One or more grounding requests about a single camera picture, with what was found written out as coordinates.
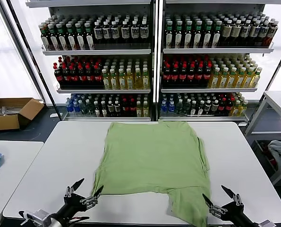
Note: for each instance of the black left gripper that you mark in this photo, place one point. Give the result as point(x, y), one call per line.
point(74, 203)

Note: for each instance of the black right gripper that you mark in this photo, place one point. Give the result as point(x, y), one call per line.
point(235, 211)

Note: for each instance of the light green polo shirt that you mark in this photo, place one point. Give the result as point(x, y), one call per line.
point(154, 160)

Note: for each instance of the dark grey storage crate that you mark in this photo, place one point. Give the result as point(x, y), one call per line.
point(260, 151)

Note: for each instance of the red cloth item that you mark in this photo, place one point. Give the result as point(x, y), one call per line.
point(272, 162)

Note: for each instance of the crumpled grey cloth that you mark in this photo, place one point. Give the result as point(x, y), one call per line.
point(280, 151)

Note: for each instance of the grey metal side table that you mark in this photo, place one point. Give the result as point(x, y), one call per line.
point(260, 132)

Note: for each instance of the small black white-cap bottle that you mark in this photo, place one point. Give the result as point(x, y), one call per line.
point(193, 108)
point(200, 108)
point(103, 110)
point(96, 110)

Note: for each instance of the dark green drink bottle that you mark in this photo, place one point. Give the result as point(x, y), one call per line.
point(179, 107)
point(90, 108)
point(187, 107)
point(84, 108)

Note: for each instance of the white paper scrap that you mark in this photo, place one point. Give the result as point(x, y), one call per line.
point(53, 115)

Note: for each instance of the blue water bottle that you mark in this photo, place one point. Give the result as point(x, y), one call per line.
point(70, 107)
point(76, 107)
point(164, 107)
point(171, 107)

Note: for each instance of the small white-label dark bottle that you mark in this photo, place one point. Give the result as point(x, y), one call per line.
point(215, 106)
point(207, 106)
point(110, 108)
point(117, 108)

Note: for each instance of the small red-label cola bottle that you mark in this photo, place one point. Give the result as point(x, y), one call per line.
point(229, 107)
point(221, 107)
point(132, 108)
point(125, 108)

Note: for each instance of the small yellow juice bottle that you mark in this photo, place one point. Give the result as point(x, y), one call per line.
point(145, 110)
point(138, 110)
point(235, 108)
point(243, 107)

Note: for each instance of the open brown cardboard box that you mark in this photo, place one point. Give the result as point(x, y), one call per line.
point(3, 123)

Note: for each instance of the red-cap cola bottle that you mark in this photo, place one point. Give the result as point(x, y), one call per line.
point(58, 78)
point(167, 76)
point(74, 78)
point(66, 78)
point(90, 78)
point(191, 76)
point(175, 76)
point(183, 76)
point(98, 78)
point(207, 76)
point(199, 76)
point(82, 78)

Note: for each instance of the clear rods bundle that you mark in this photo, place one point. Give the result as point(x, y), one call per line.
point(8, 110)

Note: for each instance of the grey metal shelf unit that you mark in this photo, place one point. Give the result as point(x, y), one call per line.
point(213, 50)
point(95, 51)

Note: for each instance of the black slanted pole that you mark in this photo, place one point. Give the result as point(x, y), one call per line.
point(279, 66)
point(28, 47)

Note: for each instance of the green-cap dark tea bottle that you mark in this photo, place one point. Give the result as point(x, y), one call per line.
point(188, 37)
point(45, 40)
point(206, 37)
point(168, 37)
point(62, 41)
point(216, 37)
point(178, 37)
point(89, 40)
point(71, 41)
point(53, 41)
point(197, 37)
point(80, 41)

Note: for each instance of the white-label dark drink bottle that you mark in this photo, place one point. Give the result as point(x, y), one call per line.
point(98, 33)
point(245, 32)
point(263, 33)
point(107, 32)
point(134, 31)
point(125, 32)
point(115, 32)
point(144, 31)
point(254, 33)

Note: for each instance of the beige-label dark drink bottle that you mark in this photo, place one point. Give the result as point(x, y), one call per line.
point(226, 33)
point(235, 33)

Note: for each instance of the red-label dark drink bottle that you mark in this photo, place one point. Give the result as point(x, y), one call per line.
point(271, 34)

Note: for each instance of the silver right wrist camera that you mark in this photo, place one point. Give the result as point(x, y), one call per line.
point(267, 224)

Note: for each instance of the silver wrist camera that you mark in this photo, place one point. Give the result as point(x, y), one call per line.
point(40, 215)
point(267, 224)

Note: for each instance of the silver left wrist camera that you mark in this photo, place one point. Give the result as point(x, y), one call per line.
point(40, 215)

